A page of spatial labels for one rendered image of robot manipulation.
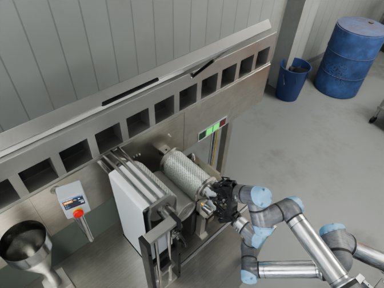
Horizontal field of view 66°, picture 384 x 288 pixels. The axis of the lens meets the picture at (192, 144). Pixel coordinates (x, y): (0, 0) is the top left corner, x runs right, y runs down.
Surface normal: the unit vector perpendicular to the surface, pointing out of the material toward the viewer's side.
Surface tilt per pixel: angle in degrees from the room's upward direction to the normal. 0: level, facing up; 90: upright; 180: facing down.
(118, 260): 0
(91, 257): 0
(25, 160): 90
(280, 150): 0
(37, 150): 90
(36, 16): 90
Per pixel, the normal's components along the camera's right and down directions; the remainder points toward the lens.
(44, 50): 0.62, 0.58
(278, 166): 0.04, -0.70
